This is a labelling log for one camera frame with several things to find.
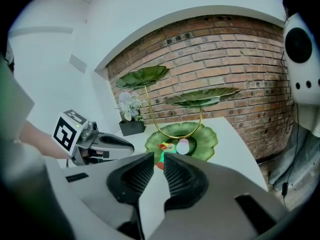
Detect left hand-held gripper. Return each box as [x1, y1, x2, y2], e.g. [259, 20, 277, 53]
[51, 109, 136, 167]

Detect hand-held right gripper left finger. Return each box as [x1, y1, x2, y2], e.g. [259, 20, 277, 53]
[45, 152, 155, 240]

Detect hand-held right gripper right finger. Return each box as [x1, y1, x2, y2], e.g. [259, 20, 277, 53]
[149, 153, 291, 240]

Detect small green item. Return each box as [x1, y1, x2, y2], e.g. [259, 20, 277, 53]
[155, 150, 167, 170]

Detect small red yellow item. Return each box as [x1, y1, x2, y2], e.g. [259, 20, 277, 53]
[157, 141, 176, 152]

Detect green leaf tiered container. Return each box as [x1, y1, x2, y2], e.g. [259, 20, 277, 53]
[114, 65, 241, 163]

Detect small pink white round item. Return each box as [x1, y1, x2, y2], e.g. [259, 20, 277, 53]
[175, 137, 191, 156]

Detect person's left forearm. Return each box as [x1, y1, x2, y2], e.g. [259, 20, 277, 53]
[19, 120, 72, 160]

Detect black planter with white flowers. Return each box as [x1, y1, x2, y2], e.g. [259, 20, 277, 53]
[114, 91, 147, 137]

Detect white table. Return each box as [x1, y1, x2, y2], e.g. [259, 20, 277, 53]
[56, 117, 270, 240]

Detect white device with black lens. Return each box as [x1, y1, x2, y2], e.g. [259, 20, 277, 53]
[282, 11, 320, 107]

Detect black cable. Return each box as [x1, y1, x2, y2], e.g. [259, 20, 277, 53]
[279, 50, 302, 208]

